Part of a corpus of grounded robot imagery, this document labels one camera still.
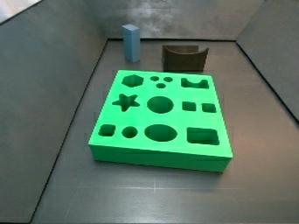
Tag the blue rectangular block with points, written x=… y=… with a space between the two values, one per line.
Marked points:
x=131 y=37

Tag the dark curved holder block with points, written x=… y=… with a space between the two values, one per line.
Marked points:
x=183 y=58

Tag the green shape sorting board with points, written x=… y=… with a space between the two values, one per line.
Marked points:
x=162 y=120

